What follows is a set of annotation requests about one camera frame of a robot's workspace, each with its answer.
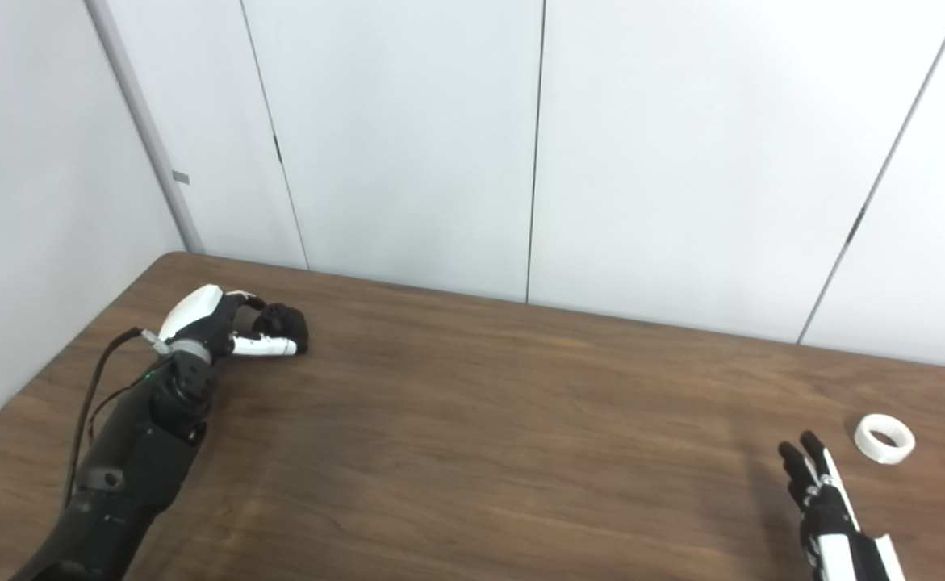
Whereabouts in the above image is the white ring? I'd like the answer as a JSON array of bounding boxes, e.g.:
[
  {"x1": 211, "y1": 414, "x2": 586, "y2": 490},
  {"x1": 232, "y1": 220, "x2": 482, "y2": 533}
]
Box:
[{"x1": 854, "y1": 413, "x2": 917, "y2": 466}]

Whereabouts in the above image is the round black part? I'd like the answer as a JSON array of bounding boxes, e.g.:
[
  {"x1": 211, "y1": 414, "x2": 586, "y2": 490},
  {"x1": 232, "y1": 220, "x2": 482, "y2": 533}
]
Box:
[{"x1": 252, "y1": 303, "x2": 310, "y2": 357}]

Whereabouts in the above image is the gray wall corner post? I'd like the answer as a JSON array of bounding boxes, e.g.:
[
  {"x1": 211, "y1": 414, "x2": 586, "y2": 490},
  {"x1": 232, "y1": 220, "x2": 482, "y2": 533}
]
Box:
[{"x1": 85, "y1": 0, "x2": 207, "y2": 256}]

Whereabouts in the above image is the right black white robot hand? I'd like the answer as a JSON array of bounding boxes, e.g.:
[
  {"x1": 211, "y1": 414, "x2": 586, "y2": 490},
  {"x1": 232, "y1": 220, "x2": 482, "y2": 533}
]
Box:
[{"x1": 778, "y1": 430, "x2": 909, "y2": 581}]

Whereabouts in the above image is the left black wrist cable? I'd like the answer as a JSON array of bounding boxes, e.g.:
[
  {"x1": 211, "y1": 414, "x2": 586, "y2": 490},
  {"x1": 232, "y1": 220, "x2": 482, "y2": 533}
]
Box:
[{"x1": 62, "y1": 326, "x2": 171, "y2": 511}]

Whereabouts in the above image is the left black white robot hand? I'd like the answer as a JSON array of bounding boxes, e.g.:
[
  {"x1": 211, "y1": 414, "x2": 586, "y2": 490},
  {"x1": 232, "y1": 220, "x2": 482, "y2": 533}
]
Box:
[{"x1": 157, "y1": 284, "x2": 301, "y2": 365}]

